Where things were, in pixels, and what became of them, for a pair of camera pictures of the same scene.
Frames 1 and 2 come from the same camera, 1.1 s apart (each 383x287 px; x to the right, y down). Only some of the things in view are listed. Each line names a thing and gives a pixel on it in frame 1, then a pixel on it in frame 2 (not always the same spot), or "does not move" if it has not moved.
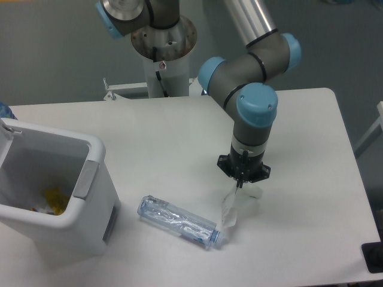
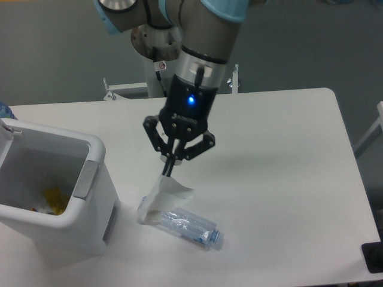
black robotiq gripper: [249, 168] → [185, 116]
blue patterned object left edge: [6, 112] does not move
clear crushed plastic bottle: [182, 223] does not move
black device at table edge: [373, 256] does not move
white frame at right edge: [373, 133] does not move
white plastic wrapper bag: [236, 200] → [167, 193]
